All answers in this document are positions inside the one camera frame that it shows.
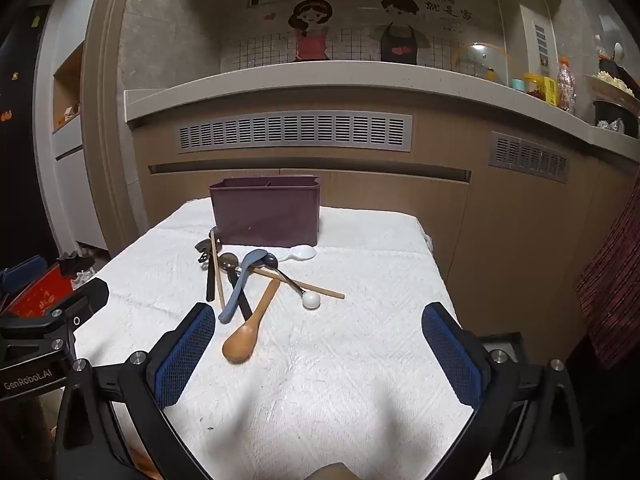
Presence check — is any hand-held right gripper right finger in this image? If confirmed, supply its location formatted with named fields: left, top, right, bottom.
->
left=421, top=302, right=586, bottom=480

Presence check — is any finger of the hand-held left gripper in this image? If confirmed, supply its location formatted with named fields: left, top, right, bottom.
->
left=0, top=255, right=49, bottom=293
left=47, top=278, right=110, bottom=336

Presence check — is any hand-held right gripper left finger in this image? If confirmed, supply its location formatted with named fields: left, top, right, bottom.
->
left=54, top=302, right=217, bottom=480

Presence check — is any wooden spoon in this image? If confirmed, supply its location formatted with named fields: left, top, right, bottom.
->
left=222, top=278, right=281, bottom=363

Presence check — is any blue plastic spoon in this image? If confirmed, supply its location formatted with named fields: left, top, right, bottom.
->
left=218, top=249, right=268, bottom=323

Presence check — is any black handled metal utensil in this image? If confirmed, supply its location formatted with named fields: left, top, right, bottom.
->
left=195, top=239, right=217, bottom=303

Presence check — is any wooden chopstick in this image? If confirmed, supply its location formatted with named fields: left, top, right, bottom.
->
left=210, top=229, right=226, bottom=312
left=251, top=267, right=346, bottom=300

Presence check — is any metal spoon white ball end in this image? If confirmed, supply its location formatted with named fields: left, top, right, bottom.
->
left=264, top=254, right=321, bottom=310

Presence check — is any white plastic spoon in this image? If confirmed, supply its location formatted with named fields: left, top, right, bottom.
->
left=276, top=244, right=318, bottom=264

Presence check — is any maroon plastic utensil holder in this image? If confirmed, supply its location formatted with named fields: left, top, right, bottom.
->
left=209, top=176, right=321, bottom=248

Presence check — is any red box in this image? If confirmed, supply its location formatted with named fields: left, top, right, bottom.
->
left=0, top=260, right=76, bottom=318

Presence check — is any white towel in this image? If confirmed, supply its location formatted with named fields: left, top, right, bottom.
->
left=75, top=199, right=493, bottom=480

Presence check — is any wooden kitchen cabinet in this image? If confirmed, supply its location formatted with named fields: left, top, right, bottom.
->
left=127, top=92, right=640, bottom=361

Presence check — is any black refrigerator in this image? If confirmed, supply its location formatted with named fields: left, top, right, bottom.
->
left=0, top=5, right=57, bottom=271

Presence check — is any red striped cloth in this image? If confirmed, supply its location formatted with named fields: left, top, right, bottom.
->
left=575, top=195, right=640, bottom=371

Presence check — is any small grey vent grille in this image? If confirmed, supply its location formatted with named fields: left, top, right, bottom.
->
left=489, top=131, right=571, bottom=184

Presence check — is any large grey vent grille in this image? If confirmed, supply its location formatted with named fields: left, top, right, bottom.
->
left=177, top=112, right=414, bottom=154

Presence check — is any black pot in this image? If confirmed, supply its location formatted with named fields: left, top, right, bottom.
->
left=593, top=100, right=640, bottom=138

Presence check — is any clear bottle orange cap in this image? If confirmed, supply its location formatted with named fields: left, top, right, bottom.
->
left=556, top=57, right=577, bottom=111

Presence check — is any grey kitchen countertop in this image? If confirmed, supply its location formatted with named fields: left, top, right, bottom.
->
left=124, top=60, right=640, bottom=163

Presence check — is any orange frying pan with lid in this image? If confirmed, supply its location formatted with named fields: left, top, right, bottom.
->
left=454, top=42, right=511, bottom=83

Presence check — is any tray of food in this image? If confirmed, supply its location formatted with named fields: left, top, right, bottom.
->
left=582, top=71, right=640, bottom=101

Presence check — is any white wall cabinet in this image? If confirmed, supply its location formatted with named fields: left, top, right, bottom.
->
left=35, top=0, right=126, bottom=256

